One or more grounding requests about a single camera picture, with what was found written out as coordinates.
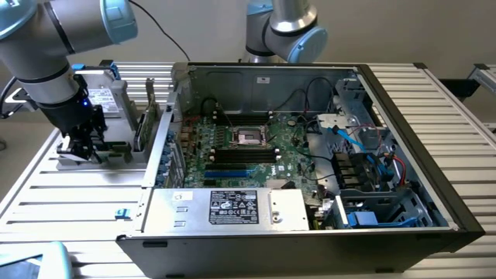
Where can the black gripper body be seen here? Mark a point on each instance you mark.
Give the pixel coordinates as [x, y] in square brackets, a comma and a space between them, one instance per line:
[64, 114]

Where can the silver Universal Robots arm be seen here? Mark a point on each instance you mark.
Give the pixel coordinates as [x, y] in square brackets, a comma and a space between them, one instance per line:
[46, 43]

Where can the green RAM stick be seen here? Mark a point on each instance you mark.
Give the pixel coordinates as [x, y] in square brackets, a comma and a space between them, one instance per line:
[138, 133]

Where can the black RAM slot bank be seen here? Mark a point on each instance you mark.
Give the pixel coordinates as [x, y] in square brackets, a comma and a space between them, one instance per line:
[245, 155]
[245, 118]

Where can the grey parts rack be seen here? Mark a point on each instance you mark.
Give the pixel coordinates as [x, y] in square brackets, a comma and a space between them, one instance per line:
[116, 162]

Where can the hard disk with blue caddy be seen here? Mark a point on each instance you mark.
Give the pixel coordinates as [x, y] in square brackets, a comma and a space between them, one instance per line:
[104, 96]

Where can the small blue clip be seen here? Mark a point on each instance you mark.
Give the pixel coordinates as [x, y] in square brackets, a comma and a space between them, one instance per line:
[121, 213]

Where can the short black expansion slot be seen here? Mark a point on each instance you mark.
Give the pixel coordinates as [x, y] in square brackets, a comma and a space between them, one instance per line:
[209, 183]

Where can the silver power supply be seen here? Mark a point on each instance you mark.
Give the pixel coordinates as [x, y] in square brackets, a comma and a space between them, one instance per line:
[193, 209]

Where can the blue expansion slot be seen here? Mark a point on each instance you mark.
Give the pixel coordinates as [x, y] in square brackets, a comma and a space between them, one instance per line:
[226, 174]

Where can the teal plastic box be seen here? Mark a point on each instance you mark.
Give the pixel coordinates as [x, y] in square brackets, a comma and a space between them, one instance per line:
[53, 261]

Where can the CPU socket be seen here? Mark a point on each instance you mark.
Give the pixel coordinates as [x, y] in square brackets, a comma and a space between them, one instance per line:
[248, 137]

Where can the silver chipset heatsink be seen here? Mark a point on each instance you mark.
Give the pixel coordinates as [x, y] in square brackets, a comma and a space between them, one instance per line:
[276, 184]

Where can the green motherboard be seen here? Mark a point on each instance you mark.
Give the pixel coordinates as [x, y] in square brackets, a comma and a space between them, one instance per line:
[286, 162]

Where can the round coin battery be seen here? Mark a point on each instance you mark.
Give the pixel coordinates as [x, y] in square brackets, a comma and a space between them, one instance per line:
[292, 122]

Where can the black open PC case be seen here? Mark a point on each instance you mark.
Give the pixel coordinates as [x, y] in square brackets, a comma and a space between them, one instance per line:
[270, 255]

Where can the metal disk bay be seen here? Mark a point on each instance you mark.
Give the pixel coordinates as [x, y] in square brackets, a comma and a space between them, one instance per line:
[356, 116]

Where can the blue drive caddy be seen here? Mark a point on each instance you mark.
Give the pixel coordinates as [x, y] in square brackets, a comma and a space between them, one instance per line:
[365, 218]

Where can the metal slat side table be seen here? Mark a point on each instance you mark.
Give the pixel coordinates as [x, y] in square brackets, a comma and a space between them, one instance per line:
[484, 75]

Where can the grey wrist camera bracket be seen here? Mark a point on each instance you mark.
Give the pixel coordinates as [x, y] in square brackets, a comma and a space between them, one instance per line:
[21, 98]

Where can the black table bracket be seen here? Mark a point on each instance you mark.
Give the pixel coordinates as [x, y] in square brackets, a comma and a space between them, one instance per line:
[458, 87]

